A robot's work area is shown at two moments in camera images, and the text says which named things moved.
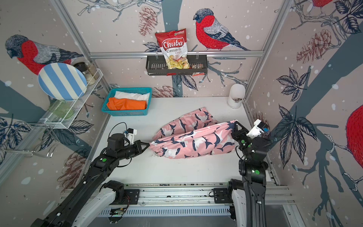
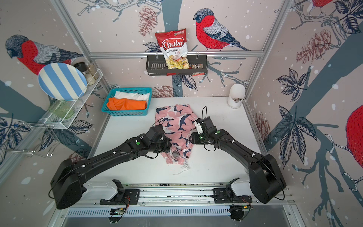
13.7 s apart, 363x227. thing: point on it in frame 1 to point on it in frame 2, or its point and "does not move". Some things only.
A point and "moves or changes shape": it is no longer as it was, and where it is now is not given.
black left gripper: x=139 y=147 to x=168 y=146
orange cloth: x=122 y=104 does not move
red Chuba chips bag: x=173 y=45 does not move
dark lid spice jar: x=82 y=66 does not move
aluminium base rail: x=184 y=193 does not move
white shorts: x=138 y=96 does not move
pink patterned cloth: x=196 y=134 moves or changes shape
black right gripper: x=237 y=134 to x=194 y=140
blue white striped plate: x=63 y=81 does not move
